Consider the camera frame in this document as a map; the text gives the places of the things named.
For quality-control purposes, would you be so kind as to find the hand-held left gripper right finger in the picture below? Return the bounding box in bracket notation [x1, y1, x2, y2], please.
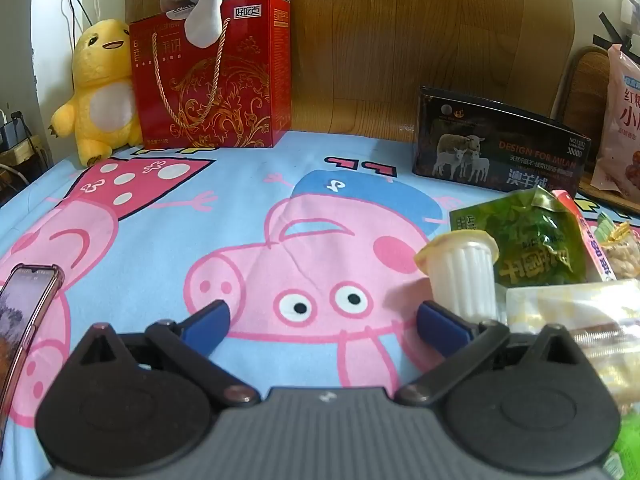
[395, 300, 583, 407]

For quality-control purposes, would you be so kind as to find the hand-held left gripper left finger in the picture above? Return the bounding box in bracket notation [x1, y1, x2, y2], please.
[75, 299, 262, 407]

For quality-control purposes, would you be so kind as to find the white jelly cup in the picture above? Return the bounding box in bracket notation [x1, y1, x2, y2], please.
[414, 230, 500, 322]

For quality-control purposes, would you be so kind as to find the dark green snack packet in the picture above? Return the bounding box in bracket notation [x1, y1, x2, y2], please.
[449, 186, 587, 288]

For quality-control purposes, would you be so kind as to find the black tin box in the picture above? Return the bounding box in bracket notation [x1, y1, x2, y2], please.
[411, 86, 592, 196]

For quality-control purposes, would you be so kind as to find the blue cartoon printed blanket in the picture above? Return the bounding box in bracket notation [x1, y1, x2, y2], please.
[0, 130, 640, 480]

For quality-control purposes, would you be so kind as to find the pale yellow cake packet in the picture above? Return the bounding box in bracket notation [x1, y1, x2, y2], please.
[505, 279, 640, 416]

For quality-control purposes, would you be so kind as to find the pink striped snack packet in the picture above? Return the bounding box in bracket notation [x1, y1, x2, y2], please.
[552, 190, 617, 283]

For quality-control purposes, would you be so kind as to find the smartphone in pink case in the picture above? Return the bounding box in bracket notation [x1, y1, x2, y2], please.
[0, 263, 66, 441]

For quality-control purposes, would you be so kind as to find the clear peanut packet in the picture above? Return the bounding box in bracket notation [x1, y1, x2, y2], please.
[597, 212, 640, 281]

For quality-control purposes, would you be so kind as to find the bright green packet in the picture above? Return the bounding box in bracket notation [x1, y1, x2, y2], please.
[607, 425, 640, 480]

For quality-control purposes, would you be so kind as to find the red gift box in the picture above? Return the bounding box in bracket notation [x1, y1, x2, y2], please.
[129, 0, 292, 150]

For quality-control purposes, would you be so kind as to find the wooden bedside shelf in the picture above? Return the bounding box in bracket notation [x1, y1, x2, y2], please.
[0, 135, 53, 196]

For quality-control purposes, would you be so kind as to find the yellow plush toy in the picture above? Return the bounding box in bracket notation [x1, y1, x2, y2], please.
[49, 19, 143, 168]

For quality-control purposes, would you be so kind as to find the pink snack bag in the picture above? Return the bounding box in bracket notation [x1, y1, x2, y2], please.
[590, 44, 640, 198]

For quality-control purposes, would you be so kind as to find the brown woven seat mat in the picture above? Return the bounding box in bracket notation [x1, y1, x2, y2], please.
[550, 46, 640, 213]

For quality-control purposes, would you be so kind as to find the wooden headboard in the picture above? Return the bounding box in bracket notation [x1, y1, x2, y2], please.
[122, 0, 588, 136]

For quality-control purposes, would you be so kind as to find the black tape strip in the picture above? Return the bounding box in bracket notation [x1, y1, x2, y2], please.
[592, 10, 640, 47]

